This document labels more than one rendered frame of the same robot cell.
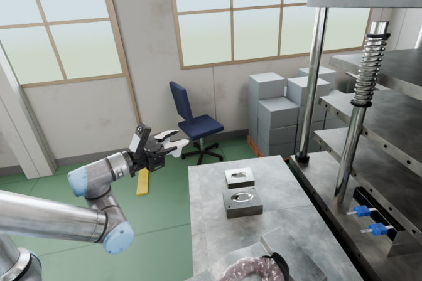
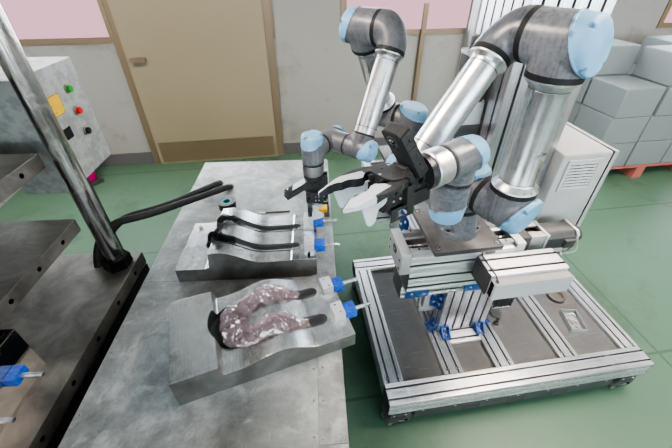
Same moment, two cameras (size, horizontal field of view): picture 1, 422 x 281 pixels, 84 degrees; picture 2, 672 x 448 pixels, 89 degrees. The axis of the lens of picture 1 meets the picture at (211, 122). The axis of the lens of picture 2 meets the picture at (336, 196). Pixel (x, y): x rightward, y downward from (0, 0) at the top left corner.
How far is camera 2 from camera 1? 1.17 m
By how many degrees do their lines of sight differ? 118
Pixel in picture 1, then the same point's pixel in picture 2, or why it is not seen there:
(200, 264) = (332, 376)
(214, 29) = not seen: outside the picture
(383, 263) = (62, 356)
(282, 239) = (188, 356)
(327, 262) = (138, 360)
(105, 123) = not seen: outside the picture
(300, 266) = (192, 316)
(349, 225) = (20, 434)
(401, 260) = not seen: hidden behind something
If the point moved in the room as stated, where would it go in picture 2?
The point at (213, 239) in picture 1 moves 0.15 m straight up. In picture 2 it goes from (304, 425) to (300, 396)
